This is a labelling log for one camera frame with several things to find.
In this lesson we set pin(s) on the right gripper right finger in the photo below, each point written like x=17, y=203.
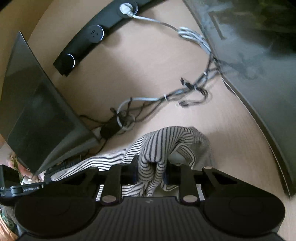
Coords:
x=194, y=186

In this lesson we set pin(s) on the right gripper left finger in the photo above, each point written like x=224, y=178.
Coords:
x=112, y=180

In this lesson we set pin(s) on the black white striped sweater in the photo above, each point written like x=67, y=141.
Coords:
x=154, y=149

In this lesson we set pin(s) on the black monitor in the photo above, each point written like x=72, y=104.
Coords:
x=36, y=121

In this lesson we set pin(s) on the black power strip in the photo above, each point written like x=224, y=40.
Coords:
x=98, y=28

